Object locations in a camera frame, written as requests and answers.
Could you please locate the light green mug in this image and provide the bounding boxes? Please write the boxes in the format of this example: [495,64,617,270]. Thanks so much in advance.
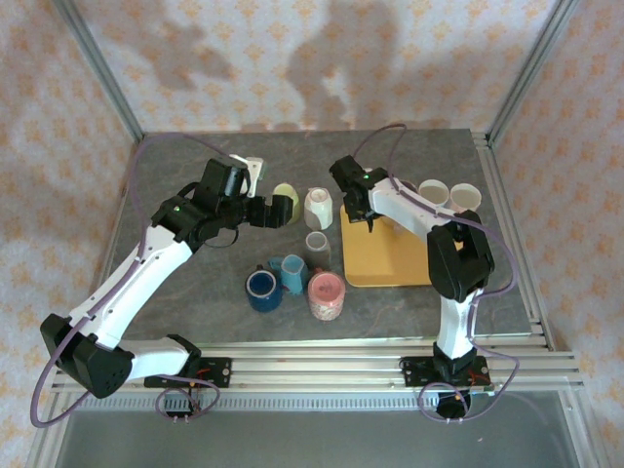
[271,181,301,225]

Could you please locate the white faceted mug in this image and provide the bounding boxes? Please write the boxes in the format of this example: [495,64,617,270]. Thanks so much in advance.
[303,186,334,230]

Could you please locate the grey mug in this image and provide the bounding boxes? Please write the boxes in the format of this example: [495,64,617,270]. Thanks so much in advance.
[304,230,333,269]

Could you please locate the teal glazed mug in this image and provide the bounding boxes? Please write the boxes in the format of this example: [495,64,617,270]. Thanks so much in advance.
[266,253,310,296]

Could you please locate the pink and brown mug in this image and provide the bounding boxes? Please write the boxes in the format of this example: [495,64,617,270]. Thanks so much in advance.
[416,178,450,209]

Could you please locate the navy blue mug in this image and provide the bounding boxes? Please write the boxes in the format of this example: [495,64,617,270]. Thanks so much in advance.
[244,264,284,313]

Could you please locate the pink floral mug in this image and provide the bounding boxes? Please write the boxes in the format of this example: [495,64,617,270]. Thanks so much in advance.
[306,271,346,322]

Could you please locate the light blue mug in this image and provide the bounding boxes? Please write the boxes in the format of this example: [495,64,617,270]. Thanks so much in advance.
[448,182,484,215]

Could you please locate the yellow tray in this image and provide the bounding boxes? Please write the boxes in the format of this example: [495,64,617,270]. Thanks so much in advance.
[339,203,440,290]

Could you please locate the perforated metal strip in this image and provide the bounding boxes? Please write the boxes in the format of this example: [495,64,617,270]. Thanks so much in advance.
[62,393,488,413]

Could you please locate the black connector block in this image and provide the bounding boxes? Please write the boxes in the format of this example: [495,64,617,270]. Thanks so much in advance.
[436,389,473,421]
[163,395,196,420]

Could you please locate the aluminium frame post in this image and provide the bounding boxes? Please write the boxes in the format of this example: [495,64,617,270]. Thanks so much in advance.
[485,0,585,147]
[51,0,146,143]

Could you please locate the aluminium mounting rail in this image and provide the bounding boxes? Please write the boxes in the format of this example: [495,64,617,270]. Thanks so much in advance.
[51,338,584,391]

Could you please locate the short purple cable loop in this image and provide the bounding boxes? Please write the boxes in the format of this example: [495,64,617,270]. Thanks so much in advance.
[154,372,224,421]
[417,380,493,425]

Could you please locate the aluminium side rail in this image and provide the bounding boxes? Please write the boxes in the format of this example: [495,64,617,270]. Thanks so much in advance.
[470,129,584,386]

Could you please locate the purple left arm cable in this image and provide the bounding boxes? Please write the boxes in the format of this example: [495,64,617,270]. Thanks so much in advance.
[29,134,235,428]

